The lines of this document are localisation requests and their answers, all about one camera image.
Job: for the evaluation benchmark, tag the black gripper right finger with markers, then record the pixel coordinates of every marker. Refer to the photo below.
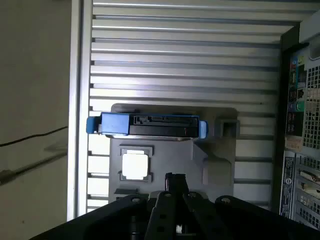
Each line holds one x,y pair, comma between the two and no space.
197,217

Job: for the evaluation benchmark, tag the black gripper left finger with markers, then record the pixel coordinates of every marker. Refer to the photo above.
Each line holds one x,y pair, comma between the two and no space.
160,215

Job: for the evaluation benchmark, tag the hard disk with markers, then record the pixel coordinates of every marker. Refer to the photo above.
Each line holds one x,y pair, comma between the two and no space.
115,122

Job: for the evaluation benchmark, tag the silver CPU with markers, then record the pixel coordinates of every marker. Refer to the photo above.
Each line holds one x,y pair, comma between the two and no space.
135,166

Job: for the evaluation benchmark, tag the grey parts rack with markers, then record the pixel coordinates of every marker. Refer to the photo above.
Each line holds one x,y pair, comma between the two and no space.
175,155

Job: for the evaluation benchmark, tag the black PC case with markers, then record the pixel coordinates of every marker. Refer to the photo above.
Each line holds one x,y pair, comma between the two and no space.
312,112

